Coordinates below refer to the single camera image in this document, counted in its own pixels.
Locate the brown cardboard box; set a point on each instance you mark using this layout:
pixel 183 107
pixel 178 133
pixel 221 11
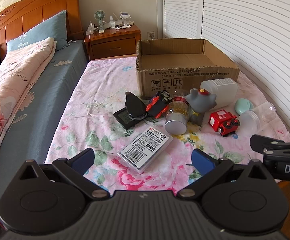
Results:
pixel 185 80

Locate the red and black toy car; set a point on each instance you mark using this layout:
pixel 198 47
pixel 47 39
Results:
pixel 157 105

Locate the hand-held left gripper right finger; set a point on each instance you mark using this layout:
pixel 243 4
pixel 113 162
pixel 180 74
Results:
pixel 203 162

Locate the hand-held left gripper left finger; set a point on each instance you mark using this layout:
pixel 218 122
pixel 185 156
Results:
pixel 83 160

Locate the red toy train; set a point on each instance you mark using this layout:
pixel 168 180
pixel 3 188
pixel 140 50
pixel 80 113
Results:
pixel 220 120

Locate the blue bed sheet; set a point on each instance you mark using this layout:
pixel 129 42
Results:
pixel 47 92

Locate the clear plastic cup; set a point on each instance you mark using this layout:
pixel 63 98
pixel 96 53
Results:
pixel 260 115

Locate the wooden bed headboard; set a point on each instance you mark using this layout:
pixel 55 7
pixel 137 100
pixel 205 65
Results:
pixel 35 10

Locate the teal round case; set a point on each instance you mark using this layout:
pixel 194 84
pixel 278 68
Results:
pixel 243 106

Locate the white wall socket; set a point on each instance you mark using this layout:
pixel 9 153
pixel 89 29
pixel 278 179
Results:
pixel 151 35

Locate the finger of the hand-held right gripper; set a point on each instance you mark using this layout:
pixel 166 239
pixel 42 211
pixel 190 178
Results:
pixel 272 145

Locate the pink floral blanket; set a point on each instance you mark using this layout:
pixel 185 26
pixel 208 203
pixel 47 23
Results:
pixel 105 85

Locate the glass jar with silver lid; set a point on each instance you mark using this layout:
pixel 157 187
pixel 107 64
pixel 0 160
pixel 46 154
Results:
pixel 176 120

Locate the clear labelled plastic case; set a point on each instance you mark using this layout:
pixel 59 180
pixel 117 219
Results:
pixel 145 147

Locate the pink floral quilt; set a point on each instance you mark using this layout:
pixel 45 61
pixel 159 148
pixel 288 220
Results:
pixel 10 80

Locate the small green desk fan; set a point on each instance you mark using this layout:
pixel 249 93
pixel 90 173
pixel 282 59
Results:
pixel 99 15

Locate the grey rubber toy figure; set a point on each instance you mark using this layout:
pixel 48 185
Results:
pixel 200 102

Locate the small clear bottle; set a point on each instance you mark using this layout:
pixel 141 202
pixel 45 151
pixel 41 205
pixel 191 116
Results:
pixel 112 23

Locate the wooden nightstand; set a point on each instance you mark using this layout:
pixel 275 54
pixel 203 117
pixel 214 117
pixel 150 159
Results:
pixel 110 45

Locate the narrow white louvered door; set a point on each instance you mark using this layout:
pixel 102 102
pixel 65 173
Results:
pixel 182 10

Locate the wide white louvered door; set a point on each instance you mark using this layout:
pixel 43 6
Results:
pixel 255 42

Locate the black glossy plastic object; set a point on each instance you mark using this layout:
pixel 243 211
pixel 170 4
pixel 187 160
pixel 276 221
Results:
pixel 135 105

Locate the white phone stand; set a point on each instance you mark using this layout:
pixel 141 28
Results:
pixel 125 18

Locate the black digital timer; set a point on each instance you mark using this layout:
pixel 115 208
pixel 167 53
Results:
pixel 121 118

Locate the large blue pillow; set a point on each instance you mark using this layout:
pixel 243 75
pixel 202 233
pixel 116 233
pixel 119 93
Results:
pixel 42 30

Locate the white plastic bottle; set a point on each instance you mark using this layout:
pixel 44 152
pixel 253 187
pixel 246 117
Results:
pixel 222 92

